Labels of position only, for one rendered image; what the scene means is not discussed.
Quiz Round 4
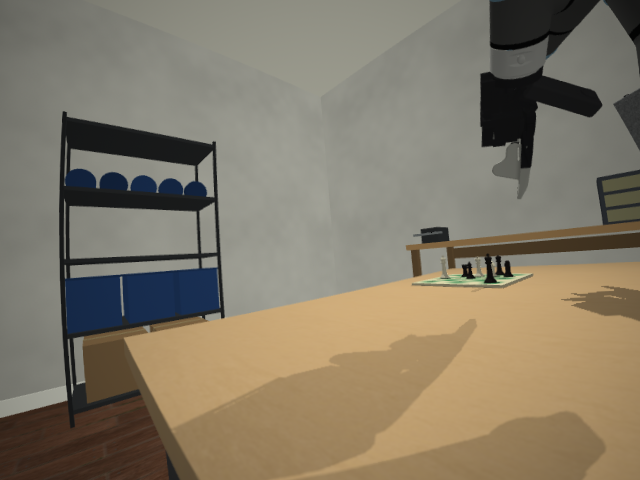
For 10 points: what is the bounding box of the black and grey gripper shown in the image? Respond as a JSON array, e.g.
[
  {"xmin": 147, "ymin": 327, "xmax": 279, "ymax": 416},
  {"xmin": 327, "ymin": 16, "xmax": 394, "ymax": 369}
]
[{"xmin": 480, "ymin": 66, "xmax": 543, "ymax": 199}]

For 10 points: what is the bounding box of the green and cream chessboard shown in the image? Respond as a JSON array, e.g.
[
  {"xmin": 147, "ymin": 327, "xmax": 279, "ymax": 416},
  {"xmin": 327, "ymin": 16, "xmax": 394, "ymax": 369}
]
[{"xmin": 412, "ymin": 273, "xmax": 533, "ymax": 288}]

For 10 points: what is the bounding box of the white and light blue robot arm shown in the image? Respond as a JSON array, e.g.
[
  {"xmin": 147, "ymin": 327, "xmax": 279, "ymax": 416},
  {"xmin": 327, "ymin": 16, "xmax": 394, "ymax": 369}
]
[{"xmin": 489, "ymin": 0, "xmax": 640, "ymax": 117}]

